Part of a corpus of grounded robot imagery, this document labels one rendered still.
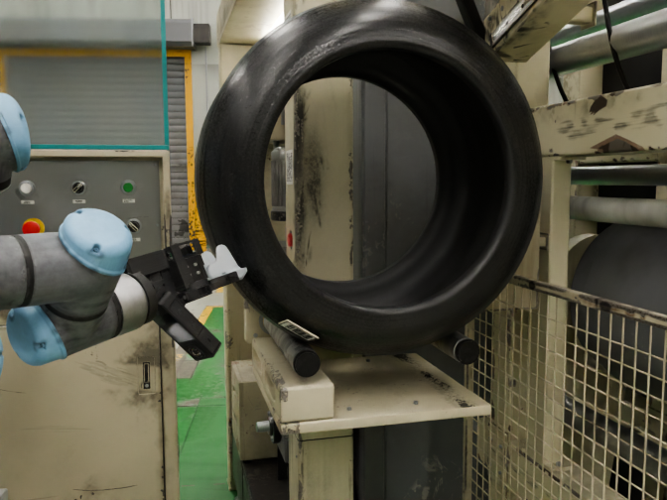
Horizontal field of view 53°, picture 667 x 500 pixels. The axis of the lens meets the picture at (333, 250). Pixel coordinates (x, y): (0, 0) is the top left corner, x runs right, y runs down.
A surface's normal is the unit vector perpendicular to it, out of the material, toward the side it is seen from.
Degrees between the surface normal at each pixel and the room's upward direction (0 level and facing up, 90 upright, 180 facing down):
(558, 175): 90
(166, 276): 70
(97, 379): 90
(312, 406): 90
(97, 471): 89
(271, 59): 59
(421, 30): 79
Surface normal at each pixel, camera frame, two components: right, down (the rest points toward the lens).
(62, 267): 0.72, -0.03
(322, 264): 0.25, 0.11
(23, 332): -0.56, 0.22
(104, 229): 0.47, -0.71
